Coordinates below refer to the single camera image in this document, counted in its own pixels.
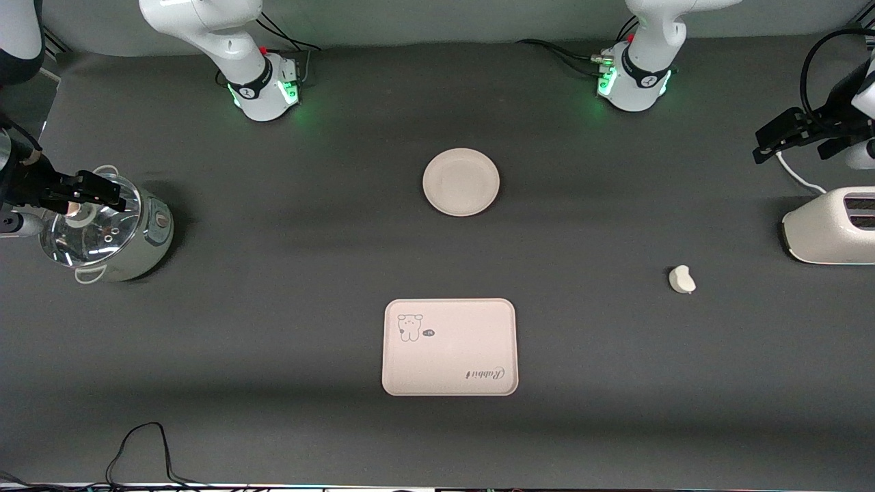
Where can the beige rectangular rabbit tray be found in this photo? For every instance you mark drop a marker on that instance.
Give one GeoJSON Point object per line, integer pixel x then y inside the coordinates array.
{"type": "Point", "coordinates": [451, 355]}

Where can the round beige plate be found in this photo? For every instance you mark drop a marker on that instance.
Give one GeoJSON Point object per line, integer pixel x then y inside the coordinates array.
{"type": "Point", "coordinates": [461, 182]}

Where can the white toaster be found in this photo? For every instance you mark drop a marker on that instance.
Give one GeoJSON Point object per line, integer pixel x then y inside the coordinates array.
{"type": "Point", "coordinates": [820, 232]}

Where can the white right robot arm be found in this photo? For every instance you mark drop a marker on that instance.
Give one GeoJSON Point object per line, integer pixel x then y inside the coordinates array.
{"type": "Point", "coordinates": [205, 27]}

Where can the aluminium frame rail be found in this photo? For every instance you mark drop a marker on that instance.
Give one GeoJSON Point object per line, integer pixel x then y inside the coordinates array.
{"type": "Point", "coordinates": [55, 44]}

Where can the steel pot with lid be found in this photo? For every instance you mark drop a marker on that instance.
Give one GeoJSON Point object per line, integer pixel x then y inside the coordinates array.
{"type": "Point", "coordinates": [147, 246]}

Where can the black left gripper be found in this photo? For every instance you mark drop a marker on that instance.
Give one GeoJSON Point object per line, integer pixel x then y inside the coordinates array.
{"type": "Point", "coordinates": [825, 126]}

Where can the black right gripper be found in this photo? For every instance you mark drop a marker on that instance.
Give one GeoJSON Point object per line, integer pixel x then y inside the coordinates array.
{"type": "Point", "coordinates": [27, 183]}

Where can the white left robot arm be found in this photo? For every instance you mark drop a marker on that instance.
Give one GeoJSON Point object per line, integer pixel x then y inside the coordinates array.
{"type": "Point", "coordinates": [646, 68]}

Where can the glass pot lid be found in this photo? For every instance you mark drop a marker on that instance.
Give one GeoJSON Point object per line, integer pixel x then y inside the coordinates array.
{"type": "Point", "coordinates": [89, 239]}

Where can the white steamed bun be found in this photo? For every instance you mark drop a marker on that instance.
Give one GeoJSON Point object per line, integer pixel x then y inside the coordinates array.
{"type": "Point", "coordinates": [681, 279]}

